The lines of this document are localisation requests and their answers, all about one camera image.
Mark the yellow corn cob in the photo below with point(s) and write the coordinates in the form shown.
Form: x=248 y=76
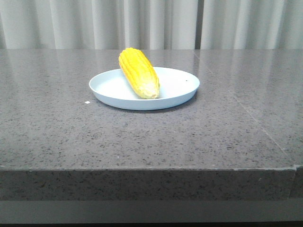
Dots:
x=140 y=73

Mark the light blue round plate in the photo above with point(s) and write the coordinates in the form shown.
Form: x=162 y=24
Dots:
x=176 y=87

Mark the white pleated curtain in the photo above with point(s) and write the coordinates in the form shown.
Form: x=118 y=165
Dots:
x=151 y=24

